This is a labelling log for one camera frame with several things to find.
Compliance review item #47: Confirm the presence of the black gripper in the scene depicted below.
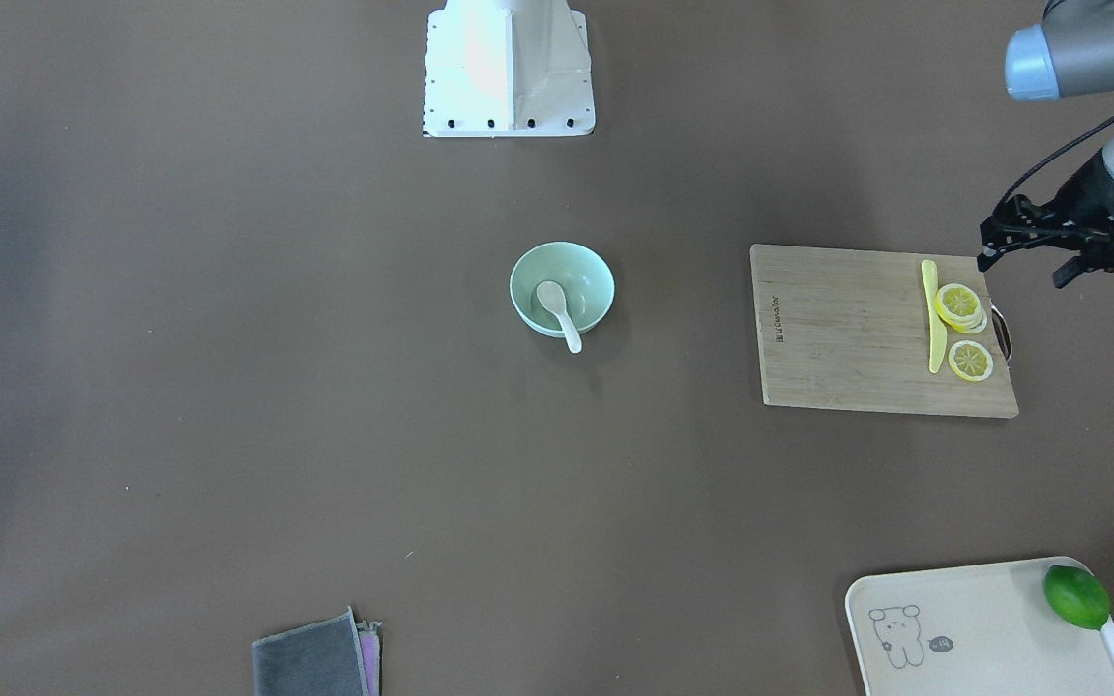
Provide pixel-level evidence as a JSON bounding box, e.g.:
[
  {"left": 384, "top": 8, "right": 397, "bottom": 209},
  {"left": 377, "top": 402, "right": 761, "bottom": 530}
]
[{"left": 977, "top": 150, "right": 1114, "bottom": 272}]

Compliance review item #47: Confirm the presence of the light green bowl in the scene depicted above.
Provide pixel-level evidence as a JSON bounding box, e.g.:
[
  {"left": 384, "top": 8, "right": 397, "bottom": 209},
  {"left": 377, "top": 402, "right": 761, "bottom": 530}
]
[{"left": 509, "top": 241, "right": 616, "bottom": 339}]

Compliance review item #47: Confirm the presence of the white ceramic spoon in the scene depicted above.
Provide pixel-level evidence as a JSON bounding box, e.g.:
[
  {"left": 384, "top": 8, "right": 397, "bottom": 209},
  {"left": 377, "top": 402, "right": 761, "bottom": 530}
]
[{"left": 536, "top": 280, "right": 583, "bottom": 354}]

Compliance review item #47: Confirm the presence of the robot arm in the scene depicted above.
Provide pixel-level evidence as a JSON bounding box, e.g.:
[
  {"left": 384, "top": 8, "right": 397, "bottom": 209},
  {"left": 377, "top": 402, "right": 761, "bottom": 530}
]
[{"left": 977, "top": 1, "right": 1114, "bottom": 290}]

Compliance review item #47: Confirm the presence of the middle stacked lemon slice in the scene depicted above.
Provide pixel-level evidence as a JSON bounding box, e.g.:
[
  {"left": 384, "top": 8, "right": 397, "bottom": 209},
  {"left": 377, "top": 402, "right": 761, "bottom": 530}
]
[{"left": 937, "top": 304, "right": 986, "bottom": 334}]

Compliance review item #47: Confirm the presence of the bottom stacked lemon slice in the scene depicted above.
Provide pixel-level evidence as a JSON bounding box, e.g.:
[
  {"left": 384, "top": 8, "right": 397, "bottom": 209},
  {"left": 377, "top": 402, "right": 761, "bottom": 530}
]
[{"left": 950, "top": 307, "right": 989, "bottom": 334}]

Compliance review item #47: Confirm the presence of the yellow plastic knife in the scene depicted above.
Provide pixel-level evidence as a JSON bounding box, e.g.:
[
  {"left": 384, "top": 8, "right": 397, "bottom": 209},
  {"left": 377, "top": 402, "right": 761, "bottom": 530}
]
[{"left": 920, "top": 257, "right": 947, "bottom": 374}]

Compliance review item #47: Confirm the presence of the single lemon slice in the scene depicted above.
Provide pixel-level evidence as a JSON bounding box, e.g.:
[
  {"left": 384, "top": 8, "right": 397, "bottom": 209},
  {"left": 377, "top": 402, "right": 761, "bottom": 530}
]
[{"left": 947, "top": 340, "right": 994, "bottom": 383}]

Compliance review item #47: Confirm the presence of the bamboo cutting board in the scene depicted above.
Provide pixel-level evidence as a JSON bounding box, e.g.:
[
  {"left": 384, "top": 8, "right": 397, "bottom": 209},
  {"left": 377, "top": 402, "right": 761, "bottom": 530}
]
[{"left": 747, "top": 244, "right": 1018, "bottom": 419}]

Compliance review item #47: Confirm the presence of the green lime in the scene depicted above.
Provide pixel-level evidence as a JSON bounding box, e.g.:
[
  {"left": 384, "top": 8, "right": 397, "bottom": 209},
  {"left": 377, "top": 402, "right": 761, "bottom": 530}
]
[{"left": 1042, "top": 565, "right": 1111, "bottom": 631}]

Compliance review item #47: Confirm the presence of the cream rabbit tray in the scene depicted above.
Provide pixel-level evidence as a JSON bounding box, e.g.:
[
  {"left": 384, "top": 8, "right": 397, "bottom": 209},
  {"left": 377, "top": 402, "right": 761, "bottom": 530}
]
[{"left": 844, "top": 556, "right": 1114, "bottom": 695}]

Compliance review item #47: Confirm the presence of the grey folded cloth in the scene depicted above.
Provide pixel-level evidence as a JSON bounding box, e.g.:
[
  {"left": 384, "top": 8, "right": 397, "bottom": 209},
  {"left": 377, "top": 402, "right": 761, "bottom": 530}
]
[{"left": 251, "top": 607, "right": 383, "bottom": 695}]

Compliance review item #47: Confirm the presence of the metal cutting board handle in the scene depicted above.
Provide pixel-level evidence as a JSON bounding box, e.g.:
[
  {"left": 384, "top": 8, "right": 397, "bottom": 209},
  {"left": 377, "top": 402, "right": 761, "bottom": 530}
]
[{"left": 989, "top": 304, "right": 1013, "bottom": 364}]

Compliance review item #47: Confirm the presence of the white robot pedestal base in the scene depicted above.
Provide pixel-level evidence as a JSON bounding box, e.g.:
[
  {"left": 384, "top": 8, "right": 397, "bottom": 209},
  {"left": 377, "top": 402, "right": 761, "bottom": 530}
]
[{"left": 422, "top": 1, "right": 597, "bottom": 138}]

